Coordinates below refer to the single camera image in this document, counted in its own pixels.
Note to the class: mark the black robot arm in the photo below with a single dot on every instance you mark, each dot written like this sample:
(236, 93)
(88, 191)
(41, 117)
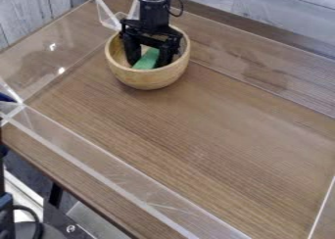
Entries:
(151, 31)

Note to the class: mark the brown wooden bowl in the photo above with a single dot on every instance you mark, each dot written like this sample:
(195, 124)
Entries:
(148, 78)

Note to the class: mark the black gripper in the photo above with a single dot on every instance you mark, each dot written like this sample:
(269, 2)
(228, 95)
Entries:
(149, 30)

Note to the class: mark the black table leg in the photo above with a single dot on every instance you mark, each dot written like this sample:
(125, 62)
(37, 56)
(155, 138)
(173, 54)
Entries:
(55, 195)

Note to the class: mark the green rectangular block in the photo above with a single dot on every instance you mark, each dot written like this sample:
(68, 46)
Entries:
(147, 62)

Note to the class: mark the clear acrylic tray wall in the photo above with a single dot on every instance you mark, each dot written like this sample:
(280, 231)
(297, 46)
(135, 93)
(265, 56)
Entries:
(221, 157)

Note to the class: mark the grey metal base plate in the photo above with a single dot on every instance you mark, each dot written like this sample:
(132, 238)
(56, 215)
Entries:
(59, 226)

